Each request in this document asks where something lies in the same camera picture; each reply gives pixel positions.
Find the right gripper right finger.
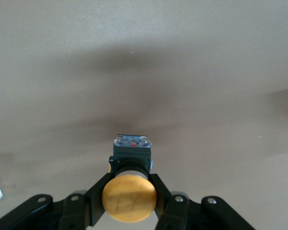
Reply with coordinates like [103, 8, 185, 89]
[149, 173, 255, 230]

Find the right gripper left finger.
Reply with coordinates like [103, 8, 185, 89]
[0, 172, 119, 230]

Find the yellow mushroom push button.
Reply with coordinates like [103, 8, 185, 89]
[101, 133, 158, 224]

